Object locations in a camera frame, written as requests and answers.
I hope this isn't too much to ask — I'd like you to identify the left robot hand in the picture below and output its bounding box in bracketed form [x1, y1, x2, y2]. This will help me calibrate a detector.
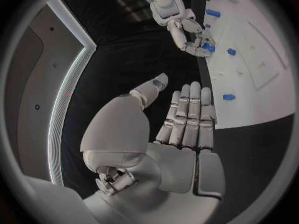
[80, 73, 226, 224]

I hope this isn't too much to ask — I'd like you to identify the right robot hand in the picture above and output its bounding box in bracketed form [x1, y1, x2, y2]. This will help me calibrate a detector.
[167, 18, 217, 58]

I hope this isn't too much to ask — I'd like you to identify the white task board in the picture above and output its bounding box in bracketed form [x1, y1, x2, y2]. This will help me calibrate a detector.
[197, 0, 298, 130]

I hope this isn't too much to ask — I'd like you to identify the blue cylinder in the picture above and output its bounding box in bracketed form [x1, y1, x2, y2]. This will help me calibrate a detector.
[205, 9, 221, 18]

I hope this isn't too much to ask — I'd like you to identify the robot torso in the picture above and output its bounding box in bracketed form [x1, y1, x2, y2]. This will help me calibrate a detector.
[3, 0, 98, 186]

